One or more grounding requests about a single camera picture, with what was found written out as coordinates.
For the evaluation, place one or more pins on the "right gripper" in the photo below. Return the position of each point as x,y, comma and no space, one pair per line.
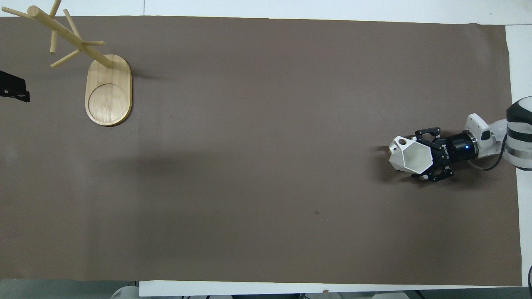
457,148

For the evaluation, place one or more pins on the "white faceted cup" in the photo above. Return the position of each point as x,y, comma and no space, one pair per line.
413,155

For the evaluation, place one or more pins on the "wooden cup rack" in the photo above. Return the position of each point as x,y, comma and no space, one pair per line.
109,95

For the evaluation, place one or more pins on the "black stand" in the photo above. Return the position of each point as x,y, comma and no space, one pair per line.
12,86

